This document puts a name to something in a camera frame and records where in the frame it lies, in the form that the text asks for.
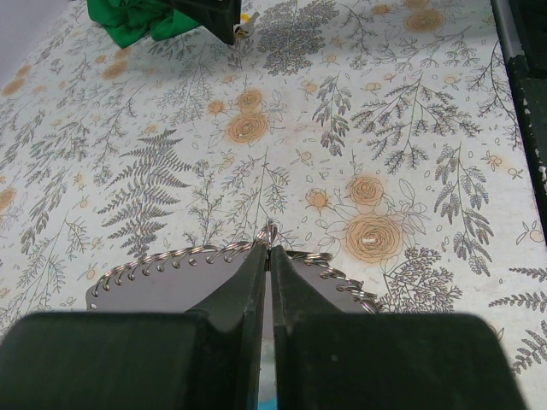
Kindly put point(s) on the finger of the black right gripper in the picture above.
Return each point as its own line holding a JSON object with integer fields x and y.
{"x": 218, "y": 16}

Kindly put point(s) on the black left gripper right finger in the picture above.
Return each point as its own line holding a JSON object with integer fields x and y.
{"x": 326, "y": 358}

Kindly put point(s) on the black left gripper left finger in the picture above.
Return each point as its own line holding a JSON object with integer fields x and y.
{"x": 207, "y": 357}

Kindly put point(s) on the yellow key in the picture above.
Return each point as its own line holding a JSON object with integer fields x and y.
{"x": 246, "y": 27}

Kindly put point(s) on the grey crescent keyring holder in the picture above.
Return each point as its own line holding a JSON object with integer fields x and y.
{"x": 175, "y": 280}

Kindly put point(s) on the blue key tag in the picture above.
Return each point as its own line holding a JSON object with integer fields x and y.
{"x": 270, "y": 404}

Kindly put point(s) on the green crumpled cloth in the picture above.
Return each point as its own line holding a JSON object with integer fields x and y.
{"x": 126, "y": 22}

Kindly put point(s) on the floral table mat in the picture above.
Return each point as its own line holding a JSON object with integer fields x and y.
{"x": 381, "y": 132}

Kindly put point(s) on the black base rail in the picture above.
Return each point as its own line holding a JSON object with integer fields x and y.
{"x": 521, "y": 27}

